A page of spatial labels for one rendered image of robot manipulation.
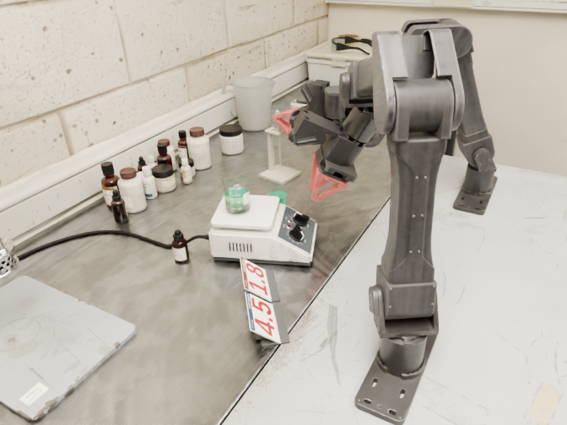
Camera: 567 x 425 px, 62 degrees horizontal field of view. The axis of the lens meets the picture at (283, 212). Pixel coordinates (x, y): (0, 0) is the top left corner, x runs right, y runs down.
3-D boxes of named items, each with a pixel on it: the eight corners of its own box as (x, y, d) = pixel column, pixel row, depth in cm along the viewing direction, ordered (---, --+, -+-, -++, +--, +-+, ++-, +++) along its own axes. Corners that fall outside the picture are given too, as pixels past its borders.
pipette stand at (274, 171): (300, 174, 127) (300, 128, 121) (282, 185, 122) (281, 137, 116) (278, 166, 132) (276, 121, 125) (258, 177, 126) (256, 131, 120)
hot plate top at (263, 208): (280, 199, 100) (280, 196, 99) (271, 230, 89) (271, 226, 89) (224, 196, 101) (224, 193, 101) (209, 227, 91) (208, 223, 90)
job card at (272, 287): (272, 271, 92) (272, 253, 90) (280, 301, 84) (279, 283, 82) (240, 274, 91) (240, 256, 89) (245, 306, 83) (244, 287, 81)
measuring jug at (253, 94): (218, 131, 156) (213, 86, 148) (229, 118, 167) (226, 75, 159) (273, 134, 152) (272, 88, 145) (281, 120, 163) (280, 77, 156)
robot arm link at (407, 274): (375, 303, 71) (383, 77, 59) (418, 300, 71) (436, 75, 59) (386, 329, 65) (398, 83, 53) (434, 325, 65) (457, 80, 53)
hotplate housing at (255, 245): (316, 231, 103) (317, 199, 99) (311, 268, 92) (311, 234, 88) (217, 226, 106) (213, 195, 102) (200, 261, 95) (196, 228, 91)
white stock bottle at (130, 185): (143, 200, 117) (136, 163, 112) (150, 209, 113) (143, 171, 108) (121, 206, 115) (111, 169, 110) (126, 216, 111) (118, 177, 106)
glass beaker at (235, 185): (254, 205, 97) (251, 169, 93) (249, 219, 92) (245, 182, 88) (225, 204, 97) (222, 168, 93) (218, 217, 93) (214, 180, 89)
